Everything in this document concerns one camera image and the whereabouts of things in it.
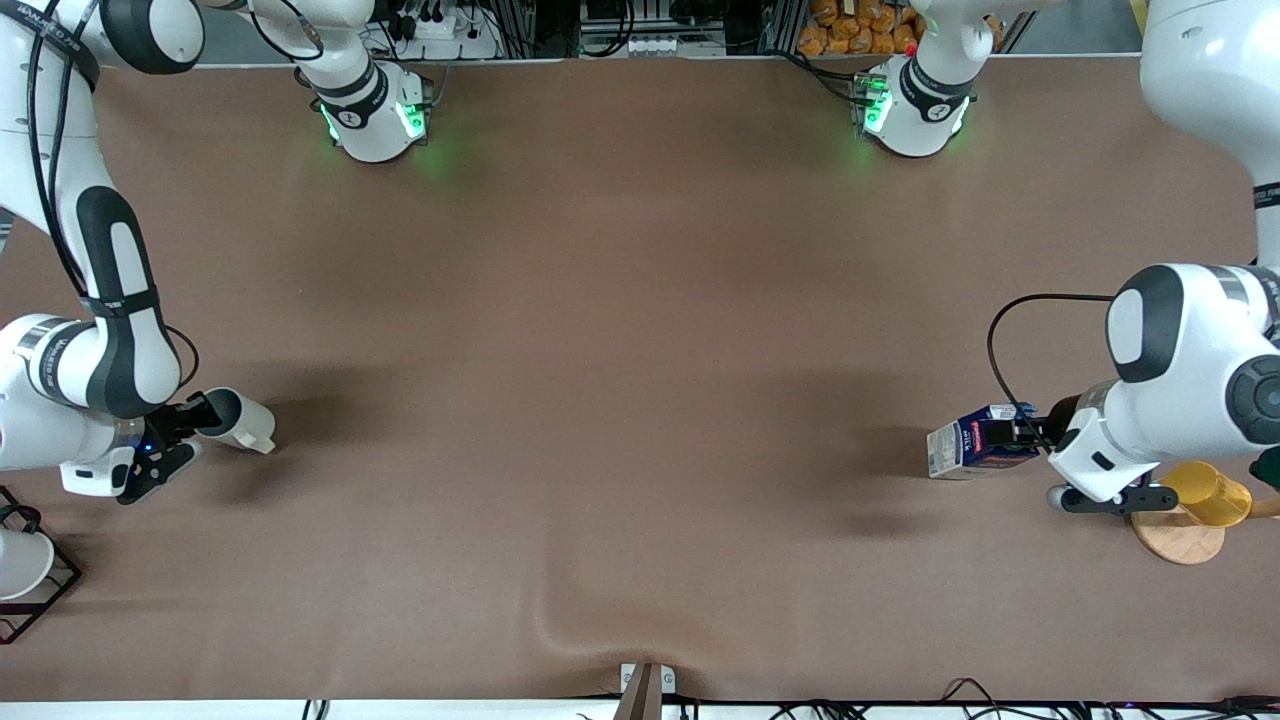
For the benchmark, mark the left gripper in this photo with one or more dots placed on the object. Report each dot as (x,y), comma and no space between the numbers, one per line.
(1058,418)

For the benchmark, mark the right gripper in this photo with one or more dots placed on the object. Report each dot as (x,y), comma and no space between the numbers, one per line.
(180,421)

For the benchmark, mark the grey white mug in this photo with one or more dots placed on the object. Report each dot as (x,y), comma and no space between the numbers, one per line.
(240,420)

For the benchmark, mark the blue white milk carton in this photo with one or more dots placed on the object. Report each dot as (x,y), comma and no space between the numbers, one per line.
(975,445)

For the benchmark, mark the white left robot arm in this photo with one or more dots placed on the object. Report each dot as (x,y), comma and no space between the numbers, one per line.
(1180,330)

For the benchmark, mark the round wooden cup stand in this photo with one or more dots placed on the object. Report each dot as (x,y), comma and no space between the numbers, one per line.
(1178,540)

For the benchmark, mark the yellow plastic cup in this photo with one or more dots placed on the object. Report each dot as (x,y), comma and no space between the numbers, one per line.
(1210,492)

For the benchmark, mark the white cup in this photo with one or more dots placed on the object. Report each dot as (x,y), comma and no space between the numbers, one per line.
(20,565)

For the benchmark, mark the dark green plastic cup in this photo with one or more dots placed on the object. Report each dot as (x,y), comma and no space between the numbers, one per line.
(1268,470)

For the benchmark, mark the orange packaged snacks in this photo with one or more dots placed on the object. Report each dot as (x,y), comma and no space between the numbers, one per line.
(850,30)

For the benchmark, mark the white power strip with plugs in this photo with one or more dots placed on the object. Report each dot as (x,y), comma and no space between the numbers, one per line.
(445,35)

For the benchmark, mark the metal table clamp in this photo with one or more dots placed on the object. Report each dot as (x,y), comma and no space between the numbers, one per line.
(645,685)

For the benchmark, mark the small white socket strip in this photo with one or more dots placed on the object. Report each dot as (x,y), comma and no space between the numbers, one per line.
(675,46)

